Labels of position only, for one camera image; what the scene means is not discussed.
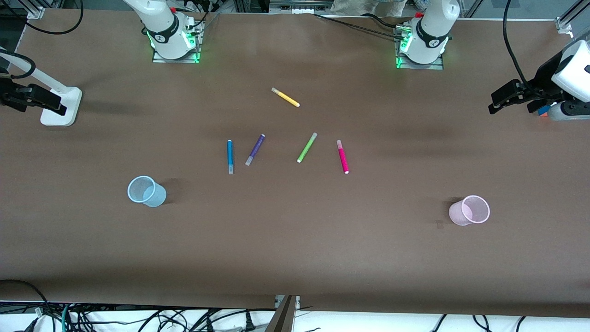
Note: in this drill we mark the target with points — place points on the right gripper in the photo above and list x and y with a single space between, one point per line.
6 91

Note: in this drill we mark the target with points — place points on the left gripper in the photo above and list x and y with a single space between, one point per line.
545 75

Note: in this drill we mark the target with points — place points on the pink marker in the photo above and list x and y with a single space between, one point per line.
343 157

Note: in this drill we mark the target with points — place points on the blue marker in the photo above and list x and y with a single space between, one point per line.
230 157

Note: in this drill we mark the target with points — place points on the white desk lamp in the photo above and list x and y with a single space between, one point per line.
60 108

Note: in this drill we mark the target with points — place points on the colourful puzzle cube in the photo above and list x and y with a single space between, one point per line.
543 110

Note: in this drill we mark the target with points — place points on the translucent pink plastic cup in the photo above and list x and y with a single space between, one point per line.
470 211

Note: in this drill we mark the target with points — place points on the translucent blue plastic cup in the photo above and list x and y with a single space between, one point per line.
147 191

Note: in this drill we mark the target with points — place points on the beige cloth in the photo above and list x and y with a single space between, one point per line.
368 6

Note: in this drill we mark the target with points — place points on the purple marker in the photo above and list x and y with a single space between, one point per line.
255 150

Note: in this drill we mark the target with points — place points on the green marker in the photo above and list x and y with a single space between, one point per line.
307 147

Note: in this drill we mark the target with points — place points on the yellow marker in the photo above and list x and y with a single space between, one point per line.
286 97

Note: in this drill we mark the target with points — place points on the black power plug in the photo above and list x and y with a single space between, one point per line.
249 322

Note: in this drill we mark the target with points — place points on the dark table support beam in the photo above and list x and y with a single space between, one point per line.
280 316

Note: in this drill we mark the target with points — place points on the aluminium frame profile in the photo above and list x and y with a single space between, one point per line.
569 18
36 9

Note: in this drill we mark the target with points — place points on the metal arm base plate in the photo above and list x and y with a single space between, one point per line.
177 59
417 65

